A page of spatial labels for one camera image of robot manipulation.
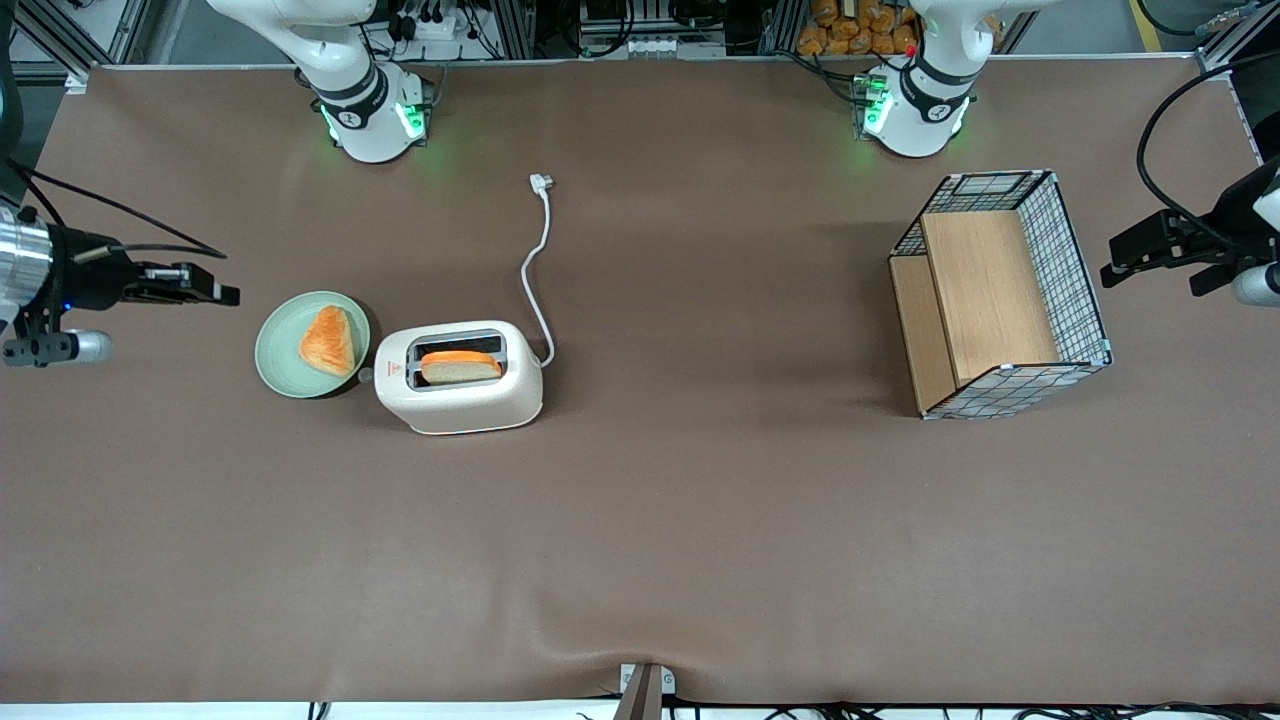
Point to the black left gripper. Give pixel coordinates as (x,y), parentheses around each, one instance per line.
(1213,243)

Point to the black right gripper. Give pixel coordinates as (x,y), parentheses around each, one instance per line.
(85,277)

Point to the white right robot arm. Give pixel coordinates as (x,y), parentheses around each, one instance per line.
(350,70)

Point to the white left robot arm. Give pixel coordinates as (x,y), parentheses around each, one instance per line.
(925,100)

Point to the white two-slot toaster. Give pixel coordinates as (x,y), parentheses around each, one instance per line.
(470,405)

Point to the pale green round plate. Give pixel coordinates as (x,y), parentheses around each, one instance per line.
(280,350)

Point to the triangular orange pastry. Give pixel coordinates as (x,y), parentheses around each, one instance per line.
(328,342)

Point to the bread slice with orange crust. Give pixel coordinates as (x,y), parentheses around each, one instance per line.
(460,368)

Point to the white power strip with plugs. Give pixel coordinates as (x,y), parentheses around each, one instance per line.
(440,25)

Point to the pile of orange bread rolls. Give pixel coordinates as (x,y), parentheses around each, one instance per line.
(850,35)

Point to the brown table mat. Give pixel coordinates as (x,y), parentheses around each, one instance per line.
(700,500)

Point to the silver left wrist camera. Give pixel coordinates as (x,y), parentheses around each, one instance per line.
(1258,285)

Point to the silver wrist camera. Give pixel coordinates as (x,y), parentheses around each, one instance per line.
(1258,285)
(85,347)

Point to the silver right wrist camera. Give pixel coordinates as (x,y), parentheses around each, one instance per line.
(85,347)

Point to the aluminium frame profile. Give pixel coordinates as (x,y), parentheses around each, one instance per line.
(514,25)
(780,25)
(1225,40)
(50,35)

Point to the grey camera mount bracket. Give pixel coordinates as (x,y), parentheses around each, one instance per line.
(645,695)

